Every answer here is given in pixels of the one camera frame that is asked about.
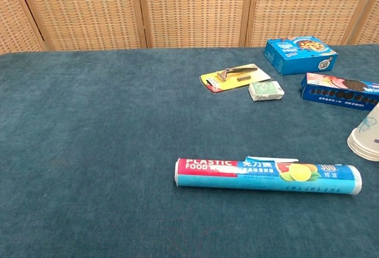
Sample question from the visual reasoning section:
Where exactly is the razor on yellow blister card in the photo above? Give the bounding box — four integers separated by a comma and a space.
200, 63, 272, 93

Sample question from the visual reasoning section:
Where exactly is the small green white packet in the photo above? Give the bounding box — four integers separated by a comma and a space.
248, 80, 285, 102

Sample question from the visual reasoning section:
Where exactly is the plastic food wrap box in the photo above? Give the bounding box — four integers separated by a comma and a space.
174, 154, 363, 197

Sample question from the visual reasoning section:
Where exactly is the teal table cloth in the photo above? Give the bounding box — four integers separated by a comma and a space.
0, 44, 379, 258

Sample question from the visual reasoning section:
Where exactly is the blue chocolate chip cookie box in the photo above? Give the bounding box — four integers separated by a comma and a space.
264, 36, 339, 76

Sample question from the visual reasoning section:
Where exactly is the blue pink sandwich cookie box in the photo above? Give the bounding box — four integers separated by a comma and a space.
300, 72, 379, 111

